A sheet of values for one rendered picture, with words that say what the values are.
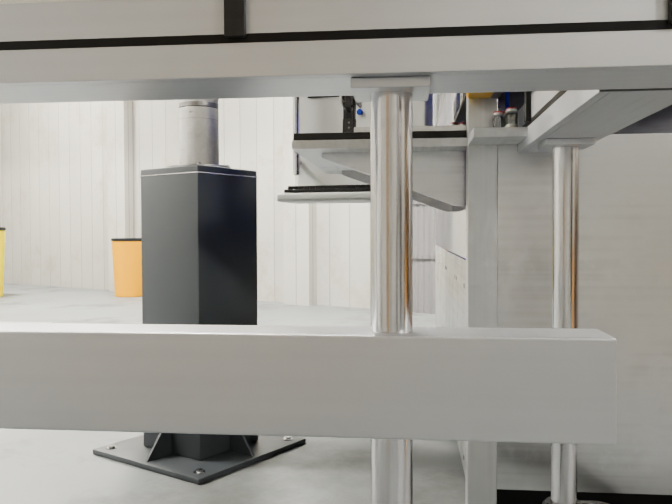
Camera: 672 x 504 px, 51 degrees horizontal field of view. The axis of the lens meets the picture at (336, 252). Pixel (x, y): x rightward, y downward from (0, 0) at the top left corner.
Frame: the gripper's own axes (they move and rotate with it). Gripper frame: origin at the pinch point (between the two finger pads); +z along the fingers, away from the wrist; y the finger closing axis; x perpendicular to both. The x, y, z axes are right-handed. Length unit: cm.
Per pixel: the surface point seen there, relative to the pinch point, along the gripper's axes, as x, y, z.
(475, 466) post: -31, -13, 78
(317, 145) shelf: 6.3, -11.2, 5.6
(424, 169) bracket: -18.3, -2.6, 10.3
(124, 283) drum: 283, 537, 89
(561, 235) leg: -44, -34, 25
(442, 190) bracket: -22.6, -2.7, 15.3
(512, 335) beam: -27, -92, 36
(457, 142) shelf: -25.5, -11.0, 4.9
